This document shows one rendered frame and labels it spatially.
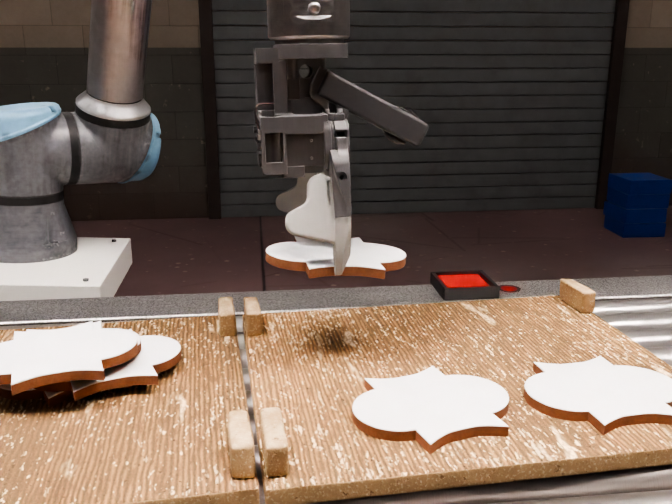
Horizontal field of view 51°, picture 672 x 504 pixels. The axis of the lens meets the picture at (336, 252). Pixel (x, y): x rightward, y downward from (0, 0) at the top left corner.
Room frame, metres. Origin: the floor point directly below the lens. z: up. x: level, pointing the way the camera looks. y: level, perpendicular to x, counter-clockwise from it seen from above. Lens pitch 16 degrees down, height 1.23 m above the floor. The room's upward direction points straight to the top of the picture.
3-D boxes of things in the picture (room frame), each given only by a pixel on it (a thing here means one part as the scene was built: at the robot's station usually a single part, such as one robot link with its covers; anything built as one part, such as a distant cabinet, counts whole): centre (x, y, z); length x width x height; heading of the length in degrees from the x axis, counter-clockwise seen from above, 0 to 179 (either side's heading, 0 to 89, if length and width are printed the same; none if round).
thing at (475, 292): (0.92, -0.18, 0.92); 0.08 x 0.08 x 0.02; 7
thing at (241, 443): (0.47, 0.07, 0.95); 0.06 x 0.02 x 0.03; 11
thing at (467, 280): (0.92, -0.18, 0.92); 0.06 x 0.06 x 0.01; 7
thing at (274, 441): (0.48, 0.05, 0.95); 0.06 x 0.02 x 0.03; 10
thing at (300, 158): (0.67, 0.03, 1.18); 0.09 x 0.08 x 0.12; 100
